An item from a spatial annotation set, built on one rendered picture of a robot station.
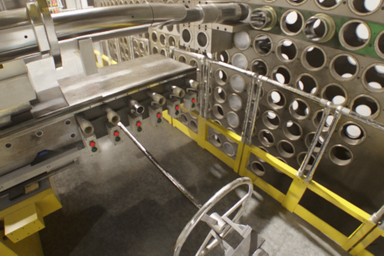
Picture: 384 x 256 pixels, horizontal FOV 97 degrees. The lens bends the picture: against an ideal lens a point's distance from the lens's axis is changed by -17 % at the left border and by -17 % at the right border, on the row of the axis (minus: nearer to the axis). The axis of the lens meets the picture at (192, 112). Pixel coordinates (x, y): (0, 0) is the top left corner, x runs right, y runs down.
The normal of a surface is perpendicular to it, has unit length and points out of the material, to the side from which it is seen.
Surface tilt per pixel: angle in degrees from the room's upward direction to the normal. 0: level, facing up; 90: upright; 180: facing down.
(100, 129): 90
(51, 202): 90
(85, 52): 90
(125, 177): 0
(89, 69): 90
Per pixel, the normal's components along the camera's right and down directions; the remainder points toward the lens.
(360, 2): -0.76, 0.35
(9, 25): 0.56, -0.10
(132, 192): 0.00, -0.84
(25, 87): 0.65, 0.40
